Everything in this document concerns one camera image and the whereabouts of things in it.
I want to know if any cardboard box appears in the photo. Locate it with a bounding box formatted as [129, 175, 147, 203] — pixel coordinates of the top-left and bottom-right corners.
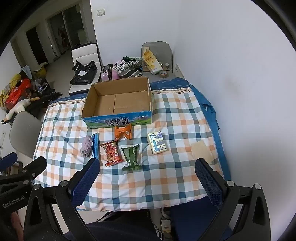
[81, 77, 153, 129]

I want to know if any grey padded chair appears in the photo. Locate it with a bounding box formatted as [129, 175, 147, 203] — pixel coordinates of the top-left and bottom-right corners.
[141, 41, 176, 80]

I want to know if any black plastic bag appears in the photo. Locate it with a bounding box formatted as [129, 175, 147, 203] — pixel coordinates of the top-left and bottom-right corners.
[70, 60, 98, 85]

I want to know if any green snack packet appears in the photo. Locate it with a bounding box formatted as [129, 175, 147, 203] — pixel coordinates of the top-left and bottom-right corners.
[121, 144, 141, 172]

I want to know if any long blue packet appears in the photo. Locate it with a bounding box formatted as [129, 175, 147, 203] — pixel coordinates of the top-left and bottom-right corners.
[91, 133, 100, 159]

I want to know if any yellow carton box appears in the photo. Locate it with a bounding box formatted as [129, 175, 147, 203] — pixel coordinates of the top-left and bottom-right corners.
[142, 46, 163, 75]

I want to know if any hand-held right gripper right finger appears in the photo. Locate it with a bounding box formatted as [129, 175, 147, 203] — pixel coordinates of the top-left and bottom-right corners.
[194, 158, 271, 241]

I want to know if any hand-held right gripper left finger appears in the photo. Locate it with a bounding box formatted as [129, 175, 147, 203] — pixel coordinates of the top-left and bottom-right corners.
[23, 158, 101, 241]

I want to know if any white goose plush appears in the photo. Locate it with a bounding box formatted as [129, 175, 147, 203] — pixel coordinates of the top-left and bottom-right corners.
[2, 97, 40, 124]

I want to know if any white power strip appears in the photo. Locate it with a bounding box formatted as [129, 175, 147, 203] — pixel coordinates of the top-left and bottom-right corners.
[161, 207, 173, 232]

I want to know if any person's left hand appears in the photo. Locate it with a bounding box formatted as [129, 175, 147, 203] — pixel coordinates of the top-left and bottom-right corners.
[10, 211, 24, 241]

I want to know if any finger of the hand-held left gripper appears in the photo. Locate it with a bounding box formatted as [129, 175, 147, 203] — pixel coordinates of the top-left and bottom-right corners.
[0, 152, 23, 172]
[0, 156, 48, 184]

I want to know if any patterned tote bag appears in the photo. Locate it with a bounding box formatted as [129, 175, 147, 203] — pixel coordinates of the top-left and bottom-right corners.
[112, 57, 143, 78]

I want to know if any yellow bag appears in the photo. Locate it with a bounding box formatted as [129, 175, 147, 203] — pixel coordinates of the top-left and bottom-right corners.
[0, 74, 22, 105]

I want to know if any white leather chair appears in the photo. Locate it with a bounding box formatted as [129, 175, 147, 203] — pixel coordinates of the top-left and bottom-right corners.
[69, 43, 103, 96]

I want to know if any sliding glass door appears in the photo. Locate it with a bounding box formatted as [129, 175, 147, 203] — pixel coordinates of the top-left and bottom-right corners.
[47, 2, 90, 56]

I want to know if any grey plastic chair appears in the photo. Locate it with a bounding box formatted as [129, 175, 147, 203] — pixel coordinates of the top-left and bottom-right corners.
[9, 111, 43, 159]

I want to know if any beige paper sheet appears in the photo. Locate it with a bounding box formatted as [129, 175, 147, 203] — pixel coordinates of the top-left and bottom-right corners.
[190, 140, 214, 165]

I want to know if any white blue milk carton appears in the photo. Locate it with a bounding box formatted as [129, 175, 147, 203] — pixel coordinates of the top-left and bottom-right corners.
[147, 131, 168, 155]

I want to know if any red plastic bag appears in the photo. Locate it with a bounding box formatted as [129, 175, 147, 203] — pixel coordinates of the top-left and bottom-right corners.
[5, 79, 32, 105]

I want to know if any yellow bin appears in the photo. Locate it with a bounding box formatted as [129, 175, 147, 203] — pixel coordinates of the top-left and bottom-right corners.
[32, 62, 49, 80]

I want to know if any red snack packet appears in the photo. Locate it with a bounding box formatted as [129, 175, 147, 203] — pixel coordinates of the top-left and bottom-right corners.
[100, 141, 124, 168]

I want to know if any orange snack packet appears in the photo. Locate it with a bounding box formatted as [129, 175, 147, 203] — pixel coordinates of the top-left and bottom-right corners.
[114, 123, 133, 141]

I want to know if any black striped shoe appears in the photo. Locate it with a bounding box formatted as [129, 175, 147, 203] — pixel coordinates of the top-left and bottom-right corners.
[151, 220, 164, 240]

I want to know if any pink suitcase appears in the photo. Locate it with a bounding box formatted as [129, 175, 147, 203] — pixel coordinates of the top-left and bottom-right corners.
[99, 64, 120, 82]

